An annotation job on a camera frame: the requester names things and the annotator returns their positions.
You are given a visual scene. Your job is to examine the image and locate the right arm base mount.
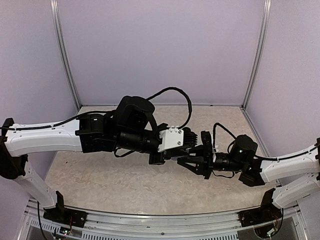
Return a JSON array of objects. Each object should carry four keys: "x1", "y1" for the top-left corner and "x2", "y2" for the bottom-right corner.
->
[{"x1": 238, "y1": 188, "x2": 283, "y2": 227}]

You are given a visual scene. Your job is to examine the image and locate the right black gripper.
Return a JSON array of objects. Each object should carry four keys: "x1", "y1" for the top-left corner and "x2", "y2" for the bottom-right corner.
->
[{"x1": 177, "y1": 145, "x2": 245, "y2": 181}]

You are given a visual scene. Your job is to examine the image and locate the left aluminium frame post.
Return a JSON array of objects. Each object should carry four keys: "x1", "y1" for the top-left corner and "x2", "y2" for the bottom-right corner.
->
[{"x1": 50, "y1": 0, "x2": 82, "y2": 111}]

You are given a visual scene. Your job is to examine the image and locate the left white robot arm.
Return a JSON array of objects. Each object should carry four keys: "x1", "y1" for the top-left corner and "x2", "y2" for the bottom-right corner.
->
[{"x1": 0, "y1": 96, "x2": 197, "y2": 223}]

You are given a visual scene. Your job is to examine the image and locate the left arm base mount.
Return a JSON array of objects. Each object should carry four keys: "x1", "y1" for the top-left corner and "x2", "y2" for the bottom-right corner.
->
[{"x1": 43, "y1": 191, "x2": 88, "y2": 228}]

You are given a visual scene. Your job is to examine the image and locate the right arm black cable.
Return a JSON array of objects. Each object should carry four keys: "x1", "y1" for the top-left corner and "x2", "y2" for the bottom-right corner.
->
[{"x1": 212, "y1": 122, "x2": 320, "y2": 180}]

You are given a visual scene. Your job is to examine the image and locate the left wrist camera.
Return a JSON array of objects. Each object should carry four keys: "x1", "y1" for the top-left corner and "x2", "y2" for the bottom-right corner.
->
[{"x1": 157, "y1": 126, "x2": 198, "y2": 153}]

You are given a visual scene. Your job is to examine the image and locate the aluminium frame post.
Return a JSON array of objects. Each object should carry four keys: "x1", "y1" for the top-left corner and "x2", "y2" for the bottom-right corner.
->
[
  {"x1": 50, "y1": 0, "x2": 82, "y2": 111},
  {"x1": 241, "y1": 0, "x2": 272, "y2": 112}
]

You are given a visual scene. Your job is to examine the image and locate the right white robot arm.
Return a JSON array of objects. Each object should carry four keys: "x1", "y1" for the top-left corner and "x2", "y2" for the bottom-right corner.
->
[{"x1": 177, "y1": 132, "x2": 320, "y2": 222}]

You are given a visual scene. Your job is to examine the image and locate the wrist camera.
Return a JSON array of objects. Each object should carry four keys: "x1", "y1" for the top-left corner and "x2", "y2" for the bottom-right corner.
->
[
  {"x1": 211, "y1": 135, "x2": 217, "y2": 163},
  {"x1": 157, "y1": 126, "x2": 198, "y2": 153}
]

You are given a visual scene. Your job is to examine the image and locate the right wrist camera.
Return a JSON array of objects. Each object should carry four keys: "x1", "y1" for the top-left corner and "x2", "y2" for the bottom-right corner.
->
[{"x1": 211, "y1": 135, "x2": 217, "y2": 163}]

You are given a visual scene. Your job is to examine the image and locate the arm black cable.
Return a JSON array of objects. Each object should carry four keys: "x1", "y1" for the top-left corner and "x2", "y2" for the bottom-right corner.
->
[
  {"x1": 0, "y1": 86, "x2": 193, "y2": 158},
  {"x1": 212, "y1": 122, "x2": 320, "y2": 180}
]

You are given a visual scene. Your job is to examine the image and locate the right aluminium frame post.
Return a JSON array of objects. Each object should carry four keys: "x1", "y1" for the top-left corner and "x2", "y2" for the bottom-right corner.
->
[{"x1": 241, "y1": 0, "x2": 272, "y2": 112}]

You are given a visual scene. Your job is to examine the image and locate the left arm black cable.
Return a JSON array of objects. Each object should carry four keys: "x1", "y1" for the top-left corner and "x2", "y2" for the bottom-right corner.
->
[{"x1": 0, "y1": 86, "x2": 193, "y2": 158}]

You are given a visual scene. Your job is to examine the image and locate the front aluminium rail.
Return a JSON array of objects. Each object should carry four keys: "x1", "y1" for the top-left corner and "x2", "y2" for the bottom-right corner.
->
[{"x1": 18, "y1": 197, "x2": 307, "y2": 240}]

